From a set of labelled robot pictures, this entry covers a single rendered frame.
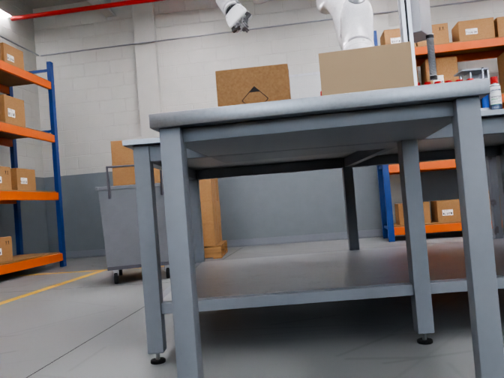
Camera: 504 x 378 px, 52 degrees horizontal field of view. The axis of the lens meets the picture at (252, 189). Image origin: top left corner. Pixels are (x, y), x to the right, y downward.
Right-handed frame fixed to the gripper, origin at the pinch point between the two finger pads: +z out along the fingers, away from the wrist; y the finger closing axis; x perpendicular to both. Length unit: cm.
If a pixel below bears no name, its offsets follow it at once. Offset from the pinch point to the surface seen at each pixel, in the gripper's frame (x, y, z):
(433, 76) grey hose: -79, -44, 19
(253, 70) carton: -7.6, 8.8, 15.4
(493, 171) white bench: -224, -42, -10
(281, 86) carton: -16.8, 4.7, 24.3
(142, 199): 11, 66, 50
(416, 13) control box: -59, -57, 1
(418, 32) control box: -64, -52, 6
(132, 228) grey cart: -113, 191, -107
